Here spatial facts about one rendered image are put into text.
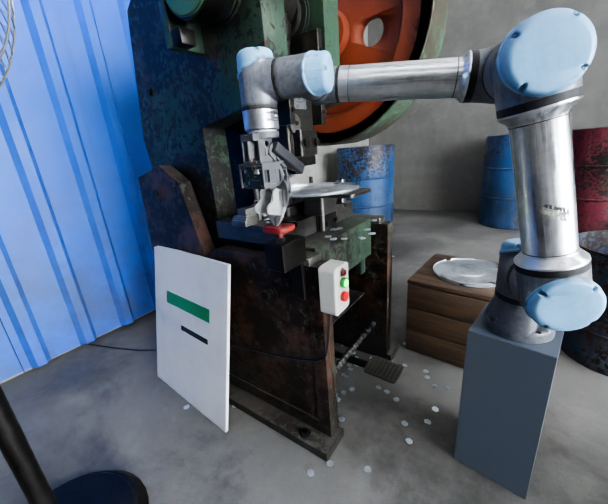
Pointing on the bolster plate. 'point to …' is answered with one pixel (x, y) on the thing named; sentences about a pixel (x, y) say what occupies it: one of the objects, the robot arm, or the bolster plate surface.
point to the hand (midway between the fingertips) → (277, 220)
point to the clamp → (247, 213)
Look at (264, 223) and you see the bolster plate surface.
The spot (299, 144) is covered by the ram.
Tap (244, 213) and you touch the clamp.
